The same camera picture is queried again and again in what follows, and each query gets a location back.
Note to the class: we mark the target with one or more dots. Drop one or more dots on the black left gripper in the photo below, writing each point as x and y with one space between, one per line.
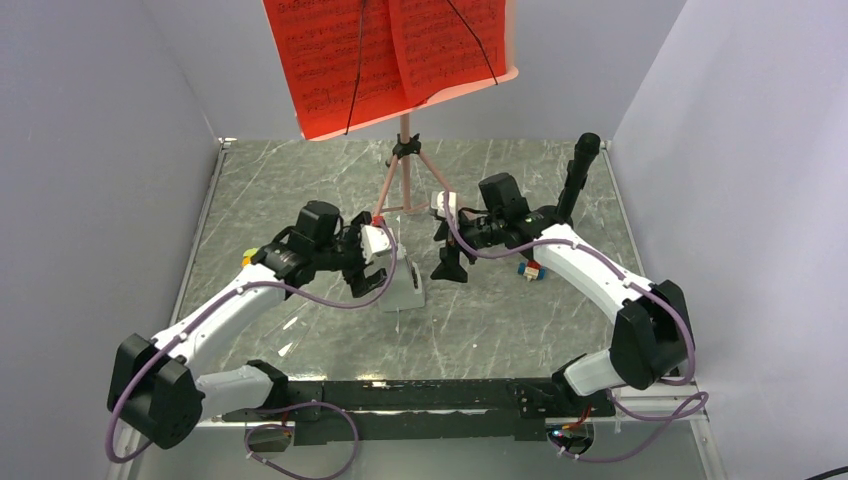
353 234

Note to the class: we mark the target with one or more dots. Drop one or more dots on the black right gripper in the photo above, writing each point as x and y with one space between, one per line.
450 268

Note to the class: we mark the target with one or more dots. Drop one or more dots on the clear plastic metronome cover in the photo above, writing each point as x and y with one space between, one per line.
283 337

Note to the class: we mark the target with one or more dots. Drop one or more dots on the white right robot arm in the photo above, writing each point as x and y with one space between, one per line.
652 332

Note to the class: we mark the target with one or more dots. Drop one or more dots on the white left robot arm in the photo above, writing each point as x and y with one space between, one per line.
164 386

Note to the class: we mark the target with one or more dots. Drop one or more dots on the red blue toy block car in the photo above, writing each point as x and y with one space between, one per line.
531 270

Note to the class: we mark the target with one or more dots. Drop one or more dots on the yellow green orange toy block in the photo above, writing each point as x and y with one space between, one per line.
248 255

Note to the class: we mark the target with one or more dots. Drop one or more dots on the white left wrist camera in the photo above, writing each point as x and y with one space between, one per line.
375 240

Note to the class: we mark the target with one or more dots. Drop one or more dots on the black recorder on round base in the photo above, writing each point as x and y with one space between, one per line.
585 152

